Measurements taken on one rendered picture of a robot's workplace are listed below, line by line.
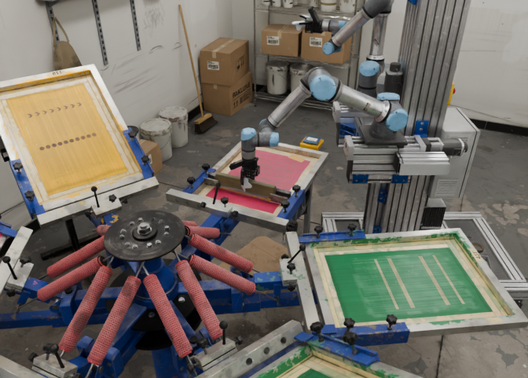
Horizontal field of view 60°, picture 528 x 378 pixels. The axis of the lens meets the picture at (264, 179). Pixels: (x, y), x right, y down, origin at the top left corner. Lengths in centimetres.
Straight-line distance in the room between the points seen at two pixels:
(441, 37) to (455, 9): 15
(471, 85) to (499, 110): 43
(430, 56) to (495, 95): 329
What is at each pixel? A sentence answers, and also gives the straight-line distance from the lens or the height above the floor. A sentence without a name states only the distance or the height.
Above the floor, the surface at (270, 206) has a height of 95.
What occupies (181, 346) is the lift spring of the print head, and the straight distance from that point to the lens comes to 163.
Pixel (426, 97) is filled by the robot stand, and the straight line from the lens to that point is 276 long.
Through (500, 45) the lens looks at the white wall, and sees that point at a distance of 575.
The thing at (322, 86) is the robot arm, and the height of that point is 161.
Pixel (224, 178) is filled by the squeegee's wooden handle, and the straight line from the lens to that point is 256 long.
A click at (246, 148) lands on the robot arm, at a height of 128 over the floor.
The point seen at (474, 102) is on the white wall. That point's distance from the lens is 595.
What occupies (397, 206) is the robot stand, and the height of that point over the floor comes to 67.
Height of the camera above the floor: 239
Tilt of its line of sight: 32 degrees down
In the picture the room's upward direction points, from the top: straight up
